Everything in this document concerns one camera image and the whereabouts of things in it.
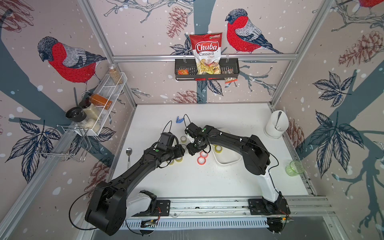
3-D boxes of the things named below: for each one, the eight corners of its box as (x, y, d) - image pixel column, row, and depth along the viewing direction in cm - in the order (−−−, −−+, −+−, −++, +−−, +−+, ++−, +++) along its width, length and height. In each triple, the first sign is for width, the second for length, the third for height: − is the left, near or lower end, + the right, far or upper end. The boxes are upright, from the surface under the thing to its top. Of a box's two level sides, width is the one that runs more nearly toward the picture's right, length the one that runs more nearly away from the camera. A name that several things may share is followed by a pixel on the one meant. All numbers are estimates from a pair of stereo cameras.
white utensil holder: (264, 139, 102) (274, 125, 90) (259, 124, 110) (267, 110, 98) (281, 139, 102) (293, 125, 90) (275, 124, 110) (284, 110, 98)
